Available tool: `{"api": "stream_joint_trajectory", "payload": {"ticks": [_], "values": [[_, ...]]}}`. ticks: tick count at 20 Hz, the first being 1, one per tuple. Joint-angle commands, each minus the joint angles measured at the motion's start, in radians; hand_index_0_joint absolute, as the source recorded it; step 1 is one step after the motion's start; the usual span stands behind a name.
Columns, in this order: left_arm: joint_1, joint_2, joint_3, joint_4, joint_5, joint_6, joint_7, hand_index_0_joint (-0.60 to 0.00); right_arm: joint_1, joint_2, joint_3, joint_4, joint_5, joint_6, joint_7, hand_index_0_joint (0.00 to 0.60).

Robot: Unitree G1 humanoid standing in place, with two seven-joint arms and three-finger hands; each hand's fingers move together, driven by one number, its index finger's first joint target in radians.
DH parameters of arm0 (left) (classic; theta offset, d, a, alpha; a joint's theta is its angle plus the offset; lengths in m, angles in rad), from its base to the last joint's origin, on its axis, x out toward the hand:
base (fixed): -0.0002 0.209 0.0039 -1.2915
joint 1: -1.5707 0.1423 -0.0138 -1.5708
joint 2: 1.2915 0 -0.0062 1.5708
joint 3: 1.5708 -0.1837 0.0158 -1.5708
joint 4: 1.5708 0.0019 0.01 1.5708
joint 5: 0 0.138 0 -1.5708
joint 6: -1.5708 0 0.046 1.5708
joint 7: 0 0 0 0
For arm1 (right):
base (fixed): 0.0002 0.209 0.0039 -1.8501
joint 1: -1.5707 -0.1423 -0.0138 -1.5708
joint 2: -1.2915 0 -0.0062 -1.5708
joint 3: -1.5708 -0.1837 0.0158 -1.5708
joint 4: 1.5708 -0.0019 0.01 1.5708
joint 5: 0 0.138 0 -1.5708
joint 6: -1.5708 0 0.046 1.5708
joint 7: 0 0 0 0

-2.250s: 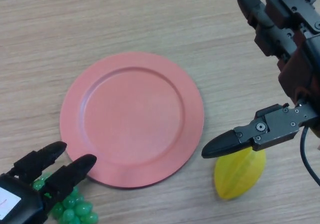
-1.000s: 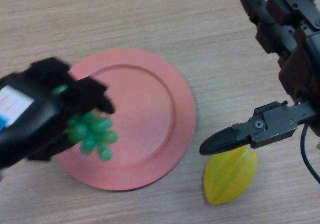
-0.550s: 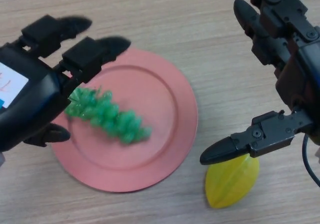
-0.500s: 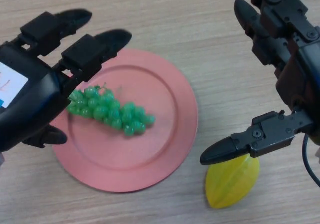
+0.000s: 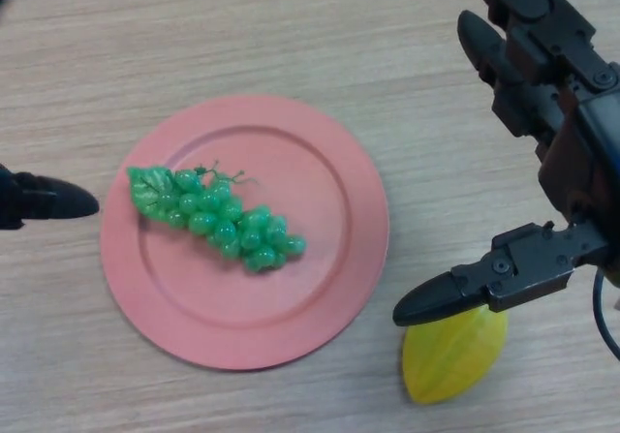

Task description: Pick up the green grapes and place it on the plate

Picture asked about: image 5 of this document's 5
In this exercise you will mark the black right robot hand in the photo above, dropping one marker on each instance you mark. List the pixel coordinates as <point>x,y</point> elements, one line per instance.
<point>533,258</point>

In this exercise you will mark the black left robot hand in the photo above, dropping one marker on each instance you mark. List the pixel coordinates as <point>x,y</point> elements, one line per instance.
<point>48,200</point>

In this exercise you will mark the green grapes bunch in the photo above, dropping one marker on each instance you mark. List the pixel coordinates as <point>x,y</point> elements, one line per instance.
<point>213,215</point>

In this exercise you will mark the pink round plate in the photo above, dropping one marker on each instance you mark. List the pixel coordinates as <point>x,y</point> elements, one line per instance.
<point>300,307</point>

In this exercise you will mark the yellow starfruit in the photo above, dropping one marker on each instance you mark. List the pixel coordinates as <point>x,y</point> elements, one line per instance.
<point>450,360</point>

